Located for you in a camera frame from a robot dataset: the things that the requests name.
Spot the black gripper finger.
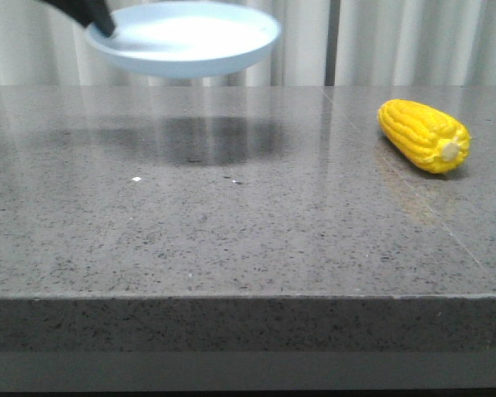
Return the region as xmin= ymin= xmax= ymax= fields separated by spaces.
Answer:
xmin=42 ymin=0 xmax=116 ymax=37

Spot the white pleated curtain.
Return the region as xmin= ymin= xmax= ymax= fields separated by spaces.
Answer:
xmin=0 ymin=1 xmax=496 ymax=86

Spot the yellow plastic corn cob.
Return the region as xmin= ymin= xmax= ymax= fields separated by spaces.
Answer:
xmin=377 ymin=99 xmax=471 ymax=175

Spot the light blue round plate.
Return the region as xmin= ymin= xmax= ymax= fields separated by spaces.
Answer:
xmin=85 ymin=1 xmax=281 ymax=79

